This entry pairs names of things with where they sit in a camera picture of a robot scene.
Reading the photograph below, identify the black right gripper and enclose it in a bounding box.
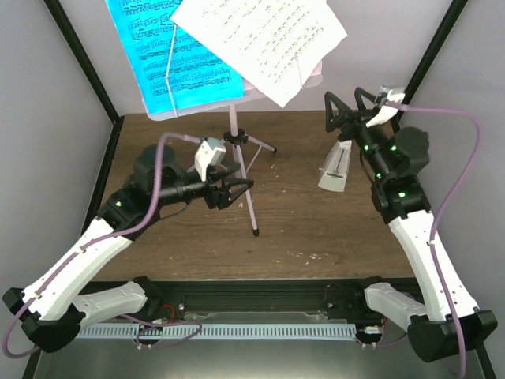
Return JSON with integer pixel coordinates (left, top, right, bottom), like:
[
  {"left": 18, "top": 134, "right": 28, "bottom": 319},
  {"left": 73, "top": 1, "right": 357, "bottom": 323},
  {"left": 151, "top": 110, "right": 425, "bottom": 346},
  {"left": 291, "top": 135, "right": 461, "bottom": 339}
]
[{"left": 325, "top": 88, "right": 392, "bottom": 182}]

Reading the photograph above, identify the black left table rail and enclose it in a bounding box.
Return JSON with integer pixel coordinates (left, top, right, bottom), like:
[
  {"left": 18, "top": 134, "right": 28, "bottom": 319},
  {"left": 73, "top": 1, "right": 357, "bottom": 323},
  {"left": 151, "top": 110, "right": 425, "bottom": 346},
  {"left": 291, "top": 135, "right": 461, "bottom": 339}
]
[{"left": 81, "top": 115, "right": 125, "bottom": 235}]

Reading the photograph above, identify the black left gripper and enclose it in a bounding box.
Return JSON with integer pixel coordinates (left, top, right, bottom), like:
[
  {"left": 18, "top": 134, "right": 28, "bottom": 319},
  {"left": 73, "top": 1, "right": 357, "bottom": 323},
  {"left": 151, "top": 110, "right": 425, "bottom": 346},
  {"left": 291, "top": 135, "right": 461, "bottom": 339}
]
[{"left": 155, "top": 158, "right": 254, "bottom": 208}]

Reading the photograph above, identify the blue sheet music folder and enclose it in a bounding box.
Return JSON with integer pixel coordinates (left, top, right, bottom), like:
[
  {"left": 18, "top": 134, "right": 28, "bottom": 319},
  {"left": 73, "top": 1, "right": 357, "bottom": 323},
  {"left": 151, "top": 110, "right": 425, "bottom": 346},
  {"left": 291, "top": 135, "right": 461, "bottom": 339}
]
[{"left": 106, "top": 1, "right": 244, "bottom": 114}]

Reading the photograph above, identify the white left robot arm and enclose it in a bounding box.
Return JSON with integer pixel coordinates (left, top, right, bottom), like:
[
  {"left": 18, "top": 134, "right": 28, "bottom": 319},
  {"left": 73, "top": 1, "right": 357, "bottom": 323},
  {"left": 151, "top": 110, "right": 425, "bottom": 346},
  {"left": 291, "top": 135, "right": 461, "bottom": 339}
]
[{"left": 2, "top": 145, "right": 254, "bottom": 353}]

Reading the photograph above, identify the white sheet music page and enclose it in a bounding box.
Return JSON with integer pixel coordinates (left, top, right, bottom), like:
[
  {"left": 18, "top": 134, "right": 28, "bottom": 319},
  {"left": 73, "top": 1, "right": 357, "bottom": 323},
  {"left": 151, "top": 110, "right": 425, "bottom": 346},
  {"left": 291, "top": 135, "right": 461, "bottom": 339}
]
[{"left": 171, "top": 0, "right": 347, "bottom": 107}]

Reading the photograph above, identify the black front mounting rail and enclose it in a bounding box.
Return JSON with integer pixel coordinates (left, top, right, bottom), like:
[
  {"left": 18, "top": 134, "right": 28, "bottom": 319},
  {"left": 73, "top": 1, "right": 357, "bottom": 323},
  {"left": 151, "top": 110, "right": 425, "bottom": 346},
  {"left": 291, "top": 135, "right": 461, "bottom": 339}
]
[{"left": 78, "top": 278, "right": 395, "bottom": 321}]

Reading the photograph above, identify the black right corner post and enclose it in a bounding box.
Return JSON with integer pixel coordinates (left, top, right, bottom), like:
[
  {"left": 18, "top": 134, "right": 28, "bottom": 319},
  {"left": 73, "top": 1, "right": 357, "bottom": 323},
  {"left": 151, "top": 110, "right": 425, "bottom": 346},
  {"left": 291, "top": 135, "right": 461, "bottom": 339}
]
[{"left": 403, "top": 0, "right": 469, "bottom": 105}]

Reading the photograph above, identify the black corner post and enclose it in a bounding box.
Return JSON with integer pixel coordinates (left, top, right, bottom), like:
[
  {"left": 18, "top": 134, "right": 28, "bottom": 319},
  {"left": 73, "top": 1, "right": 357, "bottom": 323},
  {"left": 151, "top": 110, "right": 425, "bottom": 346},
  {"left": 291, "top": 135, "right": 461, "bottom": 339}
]
[
  {"left": 43, "top": 0, "right": 121, "bottom": 125},
  {"left": 403, "top": 0, "right": 469, "bottom": 105}
]

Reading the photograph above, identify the black left corner post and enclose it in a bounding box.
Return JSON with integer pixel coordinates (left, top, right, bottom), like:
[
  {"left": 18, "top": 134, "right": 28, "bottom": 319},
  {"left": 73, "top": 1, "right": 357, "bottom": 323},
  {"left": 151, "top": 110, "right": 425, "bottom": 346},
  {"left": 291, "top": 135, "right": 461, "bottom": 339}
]
[{"left": 43, "top": 0, "right": 121, "bottom": 125}]

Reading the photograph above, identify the white metronome body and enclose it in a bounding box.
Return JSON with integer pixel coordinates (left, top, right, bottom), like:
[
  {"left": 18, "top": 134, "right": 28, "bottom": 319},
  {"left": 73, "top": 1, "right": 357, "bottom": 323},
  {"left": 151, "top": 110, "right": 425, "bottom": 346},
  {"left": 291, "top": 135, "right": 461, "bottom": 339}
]
[{"left": 318, "top": 141, "right": 352, "bottom": 193}]

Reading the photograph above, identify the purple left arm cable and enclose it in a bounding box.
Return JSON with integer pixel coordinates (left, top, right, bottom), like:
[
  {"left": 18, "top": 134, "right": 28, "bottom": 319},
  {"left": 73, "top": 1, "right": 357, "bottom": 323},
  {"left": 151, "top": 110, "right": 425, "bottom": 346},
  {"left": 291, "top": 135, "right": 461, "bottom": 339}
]
[{"left": 2, "top": 131, "right": 202, "bottom": 359}]

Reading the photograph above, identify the white perforated stand tray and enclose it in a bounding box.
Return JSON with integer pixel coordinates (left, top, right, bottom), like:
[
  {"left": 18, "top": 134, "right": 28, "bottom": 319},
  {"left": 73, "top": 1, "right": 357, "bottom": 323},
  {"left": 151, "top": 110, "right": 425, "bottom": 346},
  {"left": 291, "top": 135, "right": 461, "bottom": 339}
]
[{"left": 146, "top": 61, "right": 323, "bottom": 122}]

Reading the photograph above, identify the light blue slotted cable duct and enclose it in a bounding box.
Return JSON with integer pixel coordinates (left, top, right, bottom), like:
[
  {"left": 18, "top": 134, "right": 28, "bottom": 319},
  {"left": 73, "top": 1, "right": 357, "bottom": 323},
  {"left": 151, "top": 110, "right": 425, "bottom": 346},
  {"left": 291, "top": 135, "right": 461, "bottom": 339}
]
[{"left": 77, "top": 323, "right": 357, "bottom": 340}]

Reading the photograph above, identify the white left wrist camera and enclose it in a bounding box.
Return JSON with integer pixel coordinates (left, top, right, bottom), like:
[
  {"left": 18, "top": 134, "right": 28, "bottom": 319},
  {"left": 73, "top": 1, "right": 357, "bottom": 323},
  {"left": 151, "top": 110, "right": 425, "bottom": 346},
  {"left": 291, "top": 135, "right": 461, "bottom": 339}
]
[{"left": 194, "top": 137, "right": 226, "bottom": 182}]

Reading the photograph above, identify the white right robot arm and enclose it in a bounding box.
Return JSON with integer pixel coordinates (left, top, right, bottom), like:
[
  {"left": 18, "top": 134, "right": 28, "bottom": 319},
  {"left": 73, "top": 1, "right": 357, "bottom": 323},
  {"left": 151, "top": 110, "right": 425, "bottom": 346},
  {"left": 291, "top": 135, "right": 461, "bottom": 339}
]
[{"left": 324, "top": 88, "right": 497, "bottom": 367}]

